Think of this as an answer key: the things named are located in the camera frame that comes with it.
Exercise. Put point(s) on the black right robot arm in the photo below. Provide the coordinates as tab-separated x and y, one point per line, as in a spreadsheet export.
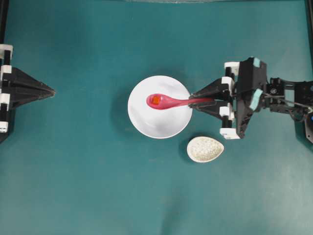
291	98

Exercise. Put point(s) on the black right frame post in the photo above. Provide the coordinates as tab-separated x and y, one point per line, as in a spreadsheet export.
309	17

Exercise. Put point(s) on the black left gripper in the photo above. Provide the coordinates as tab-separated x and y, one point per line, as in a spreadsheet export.
29	89

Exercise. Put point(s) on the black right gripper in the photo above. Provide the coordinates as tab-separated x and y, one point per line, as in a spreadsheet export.
244	82

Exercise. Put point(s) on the black left frame post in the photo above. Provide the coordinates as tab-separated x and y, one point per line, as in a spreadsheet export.
4	4

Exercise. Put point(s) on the speckled ceramic spoon rest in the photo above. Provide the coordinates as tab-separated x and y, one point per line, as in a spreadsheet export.
204	149

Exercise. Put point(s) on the black frame post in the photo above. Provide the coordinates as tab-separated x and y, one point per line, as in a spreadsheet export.
309	17
4	4

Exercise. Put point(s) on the white round bowl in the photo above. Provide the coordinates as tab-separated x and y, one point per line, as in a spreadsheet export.
158	124

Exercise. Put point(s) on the pink plastic soup spoon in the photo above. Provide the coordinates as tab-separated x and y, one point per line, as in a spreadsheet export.
167	102

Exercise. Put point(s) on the small red cube block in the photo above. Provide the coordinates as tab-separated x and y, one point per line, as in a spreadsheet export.
156	100

